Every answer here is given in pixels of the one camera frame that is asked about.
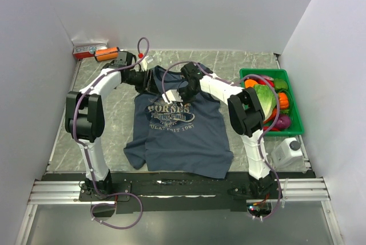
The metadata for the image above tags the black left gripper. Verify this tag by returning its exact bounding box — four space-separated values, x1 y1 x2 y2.
124 69 161 96

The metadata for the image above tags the orange toy pumpkin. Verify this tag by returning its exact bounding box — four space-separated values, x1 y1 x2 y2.
278 92 290 110

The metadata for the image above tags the aluminium frame rail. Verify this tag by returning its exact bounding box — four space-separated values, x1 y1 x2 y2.
27 178 331 205

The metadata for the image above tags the orange cylinder tool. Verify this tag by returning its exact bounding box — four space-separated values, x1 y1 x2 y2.
94 47 122 62

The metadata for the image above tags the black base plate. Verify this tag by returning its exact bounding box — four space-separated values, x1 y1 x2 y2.
40 172 316 214

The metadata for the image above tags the red white cardboard box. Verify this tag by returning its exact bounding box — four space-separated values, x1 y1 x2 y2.
73 42 108 60

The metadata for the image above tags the green plastic bin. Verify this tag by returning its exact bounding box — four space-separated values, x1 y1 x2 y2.
239 68 304 137

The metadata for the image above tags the green toy pepper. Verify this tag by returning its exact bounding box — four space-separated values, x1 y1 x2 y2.
273 78 289 91

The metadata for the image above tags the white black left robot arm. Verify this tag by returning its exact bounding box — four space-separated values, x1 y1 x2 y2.
65 51 152 200

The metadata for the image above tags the purple toy eggplant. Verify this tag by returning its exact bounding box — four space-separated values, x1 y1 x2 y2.
274 114 292 130

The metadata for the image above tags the red toy chili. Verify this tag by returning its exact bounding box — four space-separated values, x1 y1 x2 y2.
254 76 275 88

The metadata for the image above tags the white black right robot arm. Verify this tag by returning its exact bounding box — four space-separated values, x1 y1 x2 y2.
178 62 273 199

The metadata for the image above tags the white bottle grey cap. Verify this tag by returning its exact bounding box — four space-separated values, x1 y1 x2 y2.
271 137 303 168

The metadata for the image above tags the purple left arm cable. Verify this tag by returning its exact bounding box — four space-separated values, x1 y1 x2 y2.
71 37 151 230

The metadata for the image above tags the blue sleeveless shirt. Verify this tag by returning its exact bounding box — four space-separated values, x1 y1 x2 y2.
123 63 234 179

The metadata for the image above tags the toy lettuce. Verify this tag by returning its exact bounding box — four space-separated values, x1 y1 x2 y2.
253 84 276 120

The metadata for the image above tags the orange toy fruit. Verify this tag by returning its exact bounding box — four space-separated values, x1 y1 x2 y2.
244 79 258 88

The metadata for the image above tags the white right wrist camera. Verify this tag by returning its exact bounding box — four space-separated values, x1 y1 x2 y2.
162 89 183 105

